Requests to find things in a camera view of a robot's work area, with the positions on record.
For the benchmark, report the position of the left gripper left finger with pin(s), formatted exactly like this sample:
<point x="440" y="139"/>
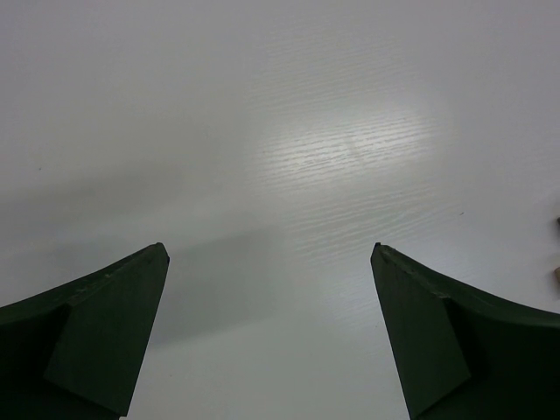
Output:
<point x="76" y="351"/>

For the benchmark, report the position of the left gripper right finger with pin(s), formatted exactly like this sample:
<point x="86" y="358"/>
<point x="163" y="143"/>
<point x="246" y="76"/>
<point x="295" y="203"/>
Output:
<point x="461" y="352"/>

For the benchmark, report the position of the light wood cube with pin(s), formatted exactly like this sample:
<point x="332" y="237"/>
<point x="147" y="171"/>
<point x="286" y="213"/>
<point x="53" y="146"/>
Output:
<point x="557" y="236"/>

